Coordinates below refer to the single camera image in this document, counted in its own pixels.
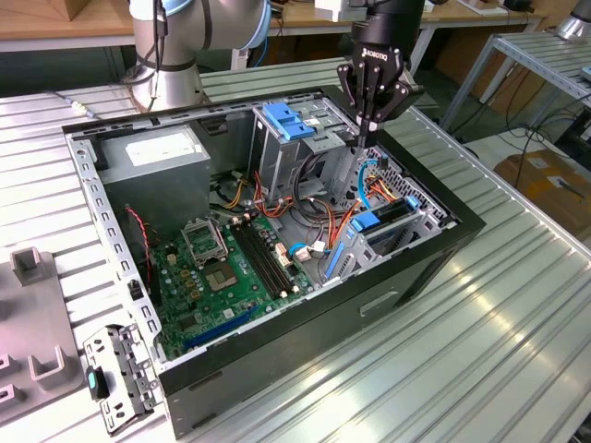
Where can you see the metal slat side table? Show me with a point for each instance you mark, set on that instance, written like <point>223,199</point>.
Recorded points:
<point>531,51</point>

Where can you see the grey power supply unit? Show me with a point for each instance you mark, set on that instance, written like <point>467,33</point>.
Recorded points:
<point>157,194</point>

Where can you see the blue expansion slot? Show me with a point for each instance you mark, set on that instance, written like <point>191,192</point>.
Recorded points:
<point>217,330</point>

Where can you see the metal slot bracket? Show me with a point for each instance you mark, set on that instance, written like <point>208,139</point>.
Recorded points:
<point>124,369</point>

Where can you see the black case fan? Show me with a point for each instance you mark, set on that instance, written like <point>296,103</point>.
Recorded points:
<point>138,258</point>

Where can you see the black clip with blue mark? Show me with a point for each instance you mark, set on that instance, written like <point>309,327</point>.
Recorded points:
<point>94,383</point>

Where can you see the metal optical drive cage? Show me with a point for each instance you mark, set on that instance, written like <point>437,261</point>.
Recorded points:
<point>277,161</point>

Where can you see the blue plastic drive latch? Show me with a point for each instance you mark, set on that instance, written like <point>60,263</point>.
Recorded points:
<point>286,124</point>

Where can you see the small brown box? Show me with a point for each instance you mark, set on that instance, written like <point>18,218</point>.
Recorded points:
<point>74,9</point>

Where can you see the black desk device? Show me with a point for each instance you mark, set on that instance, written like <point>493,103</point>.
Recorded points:
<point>519,4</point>

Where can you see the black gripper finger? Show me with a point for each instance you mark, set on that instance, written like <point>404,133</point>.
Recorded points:
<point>345,87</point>
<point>392,104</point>

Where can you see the green motherboard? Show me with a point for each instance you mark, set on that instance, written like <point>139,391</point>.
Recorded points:
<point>249,295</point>

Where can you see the grey parts rack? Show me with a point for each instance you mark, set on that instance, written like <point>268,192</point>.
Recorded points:
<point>32,314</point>

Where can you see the wooden desk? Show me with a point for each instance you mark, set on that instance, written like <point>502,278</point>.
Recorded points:
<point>461,18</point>

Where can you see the black open PC case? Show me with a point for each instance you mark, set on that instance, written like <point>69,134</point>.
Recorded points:
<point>300,341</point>

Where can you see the black RAM slot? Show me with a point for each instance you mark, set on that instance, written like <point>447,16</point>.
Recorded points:
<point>272,254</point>
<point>259,258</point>

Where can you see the beige board connector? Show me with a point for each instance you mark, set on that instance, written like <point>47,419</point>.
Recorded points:
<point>284,256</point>

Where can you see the hard disk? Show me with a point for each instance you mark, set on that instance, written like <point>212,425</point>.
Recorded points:
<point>365,223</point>

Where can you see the large cardboard box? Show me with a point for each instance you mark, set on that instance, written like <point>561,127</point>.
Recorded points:
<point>545,194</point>

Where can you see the disk bay metal cage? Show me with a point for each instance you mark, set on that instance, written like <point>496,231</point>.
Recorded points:
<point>358,263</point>

